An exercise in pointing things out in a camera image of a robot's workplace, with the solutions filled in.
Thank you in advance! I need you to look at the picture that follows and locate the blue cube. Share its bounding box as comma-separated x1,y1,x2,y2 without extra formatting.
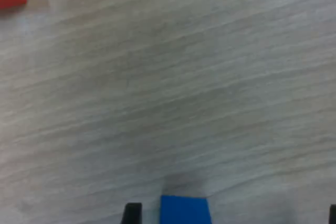
159,195,213,224

